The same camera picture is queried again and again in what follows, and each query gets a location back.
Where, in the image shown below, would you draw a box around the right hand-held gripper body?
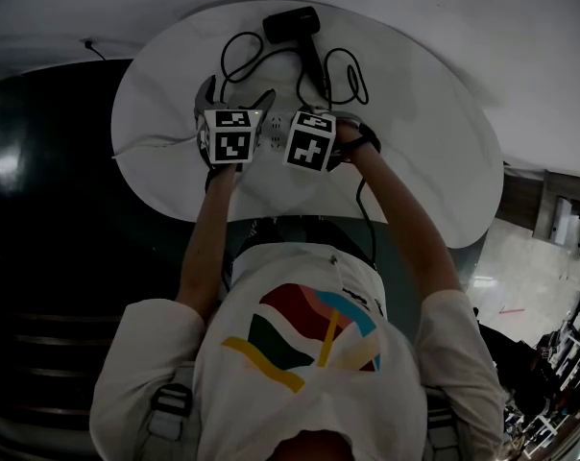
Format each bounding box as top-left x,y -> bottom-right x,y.
281,107 -> 356,173

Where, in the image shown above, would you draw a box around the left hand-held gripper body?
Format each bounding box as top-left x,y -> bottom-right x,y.
194,106 -> 266,167

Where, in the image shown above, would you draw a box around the white power strip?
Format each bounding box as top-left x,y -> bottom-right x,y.
256,109 -> 295,156

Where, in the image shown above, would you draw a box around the black hair dryer cable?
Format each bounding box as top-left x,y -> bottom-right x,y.
219,31 -> 371,114

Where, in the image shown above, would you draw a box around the black hair dryer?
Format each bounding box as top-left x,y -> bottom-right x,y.
262,6 -> 333,91

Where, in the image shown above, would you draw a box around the person's left forearm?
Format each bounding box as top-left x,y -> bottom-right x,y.
174,162 -> 239,327

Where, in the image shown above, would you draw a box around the person's right forearm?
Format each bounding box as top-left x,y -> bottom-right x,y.
350,147 -> 466,307

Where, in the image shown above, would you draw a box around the person's right hand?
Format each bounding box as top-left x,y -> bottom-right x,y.
336,119 -> 367,157

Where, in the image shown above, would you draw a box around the black wrist band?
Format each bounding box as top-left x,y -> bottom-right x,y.
343,121 -> 383,158

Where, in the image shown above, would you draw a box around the person's dark trousers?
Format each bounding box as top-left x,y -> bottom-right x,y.
228,214 -> 378,272

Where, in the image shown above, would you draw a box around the dark upholstered sofa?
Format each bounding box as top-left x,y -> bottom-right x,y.
0,58 -> 233,461

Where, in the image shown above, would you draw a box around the wooden cabinet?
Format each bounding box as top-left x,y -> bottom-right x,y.
502,159 -> 580,245

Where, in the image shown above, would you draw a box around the white printed t-shirt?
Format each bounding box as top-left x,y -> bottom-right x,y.
88,241 -> 508,461

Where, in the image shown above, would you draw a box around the white shelving rack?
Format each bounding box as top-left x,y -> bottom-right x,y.
503,285 -> 580,461

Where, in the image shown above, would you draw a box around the white power strip cable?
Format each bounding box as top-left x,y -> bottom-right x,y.
111,133 -> 201,160

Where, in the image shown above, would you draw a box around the black wall cable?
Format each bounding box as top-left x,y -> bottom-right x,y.
80,39 -> 109,62

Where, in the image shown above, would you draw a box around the grey backpack strap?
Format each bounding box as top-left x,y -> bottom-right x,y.
147,366 -> 196,461
422,385 -> 462,461

